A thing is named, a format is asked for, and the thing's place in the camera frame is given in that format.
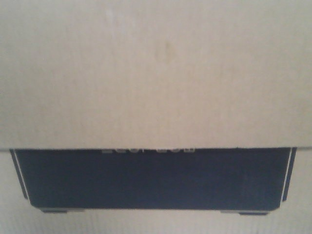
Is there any brown cardboard box black print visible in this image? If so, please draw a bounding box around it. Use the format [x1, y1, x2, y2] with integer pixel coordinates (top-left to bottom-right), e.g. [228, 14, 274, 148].
[0, 0, 312, 234]

